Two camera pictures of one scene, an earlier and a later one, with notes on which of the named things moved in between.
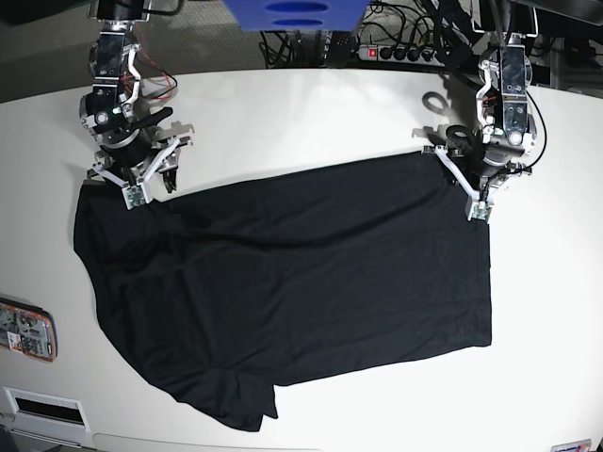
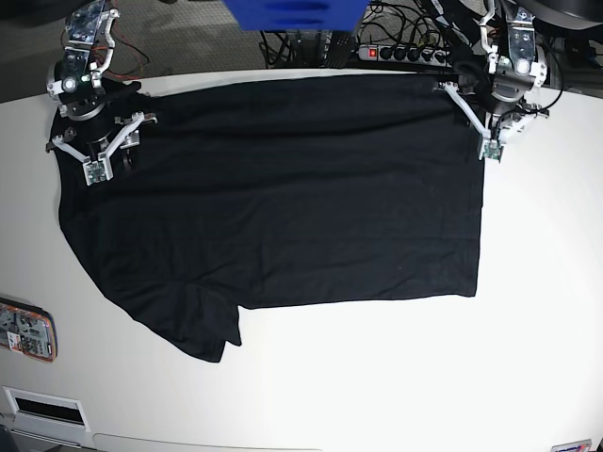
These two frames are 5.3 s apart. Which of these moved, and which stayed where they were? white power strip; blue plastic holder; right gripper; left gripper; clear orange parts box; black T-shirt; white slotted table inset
Moved: left gripper; right gripper; black T-shirt
Stayed: blue plastic holder; clear orange parts box; white slotted table inset; white power strip
